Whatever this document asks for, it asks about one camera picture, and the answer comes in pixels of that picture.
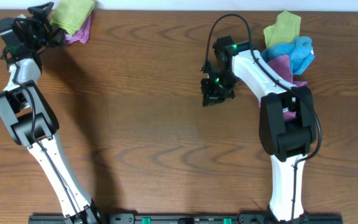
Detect purple cloth in pile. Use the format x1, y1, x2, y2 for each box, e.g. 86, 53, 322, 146
258, 55, 308, 121

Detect blue cloth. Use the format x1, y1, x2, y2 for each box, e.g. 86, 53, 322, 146
261, 36, 315, 75

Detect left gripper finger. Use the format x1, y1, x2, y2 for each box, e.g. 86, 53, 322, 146
27, 2, 54, 24
47, 28, 65, 47

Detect folded purple cloth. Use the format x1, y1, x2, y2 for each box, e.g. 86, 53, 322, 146
64, 14, 92, 44

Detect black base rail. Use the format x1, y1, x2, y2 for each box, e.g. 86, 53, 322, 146
28, 212, 344, 224

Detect green cloth in pile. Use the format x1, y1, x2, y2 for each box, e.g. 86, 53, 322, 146
264, 11, 301, 48

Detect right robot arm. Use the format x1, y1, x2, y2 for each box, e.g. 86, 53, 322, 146
201, 36, 317, 223

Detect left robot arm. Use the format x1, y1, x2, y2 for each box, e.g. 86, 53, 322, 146
0, 2, 103, 223

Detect green microfiber cloth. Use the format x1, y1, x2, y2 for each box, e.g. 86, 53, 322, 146
50, 0, 96, 35

